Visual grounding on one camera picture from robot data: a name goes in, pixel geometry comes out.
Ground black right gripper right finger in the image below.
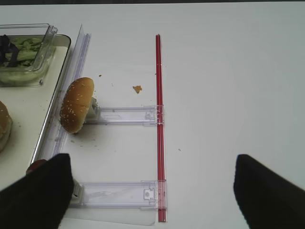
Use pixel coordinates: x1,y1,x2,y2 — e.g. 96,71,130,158
233,154,305,229

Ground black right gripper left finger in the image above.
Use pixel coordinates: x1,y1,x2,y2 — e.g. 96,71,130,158
0,154,74,229

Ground sesame bun one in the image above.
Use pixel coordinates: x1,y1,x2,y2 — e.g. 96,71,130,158
60,77,94,134
0,102,12,152

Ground sliced meat patties on rack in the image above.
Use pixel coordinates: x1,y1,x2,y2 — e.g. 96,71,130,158
25,159,47,176

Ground green lettuce in container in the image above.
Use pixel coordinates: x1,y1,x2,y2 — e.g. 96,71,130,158
0,36,55,86

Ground bread crumb piece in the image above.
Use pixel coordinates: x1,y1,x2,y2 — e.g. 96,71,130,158
132,85,142,94

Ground right clear vertical divider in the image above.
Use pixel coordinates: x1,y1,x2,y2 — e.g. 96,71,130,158
45,26,94,157

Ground cream metal tray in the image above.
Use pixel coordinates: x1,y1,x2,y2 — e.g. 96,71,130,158
0,34,72,167

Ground lower right clear pusher track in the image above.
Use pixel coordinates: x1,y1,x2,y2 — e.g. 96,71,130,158
70,180,167,210

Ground clear pusher track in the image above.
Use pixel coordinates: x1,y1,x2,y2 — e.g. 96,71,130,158
70,180,167,210
84,98,164,125

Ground upper right clear pusher track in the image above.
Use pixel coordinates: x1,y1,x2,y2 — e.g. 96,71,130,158
84,98,164,125

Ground clear plastic salad container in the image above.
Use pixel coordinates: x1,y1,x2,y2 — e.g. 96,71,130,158
0,23,58,87

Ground shredded purple cabbage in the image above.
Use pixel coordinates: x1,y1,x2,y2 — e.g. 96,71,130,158
0,34,19,67

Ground right red rail strip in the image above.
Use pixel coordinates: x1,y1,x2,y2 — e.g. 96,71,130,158
155,34,166,222

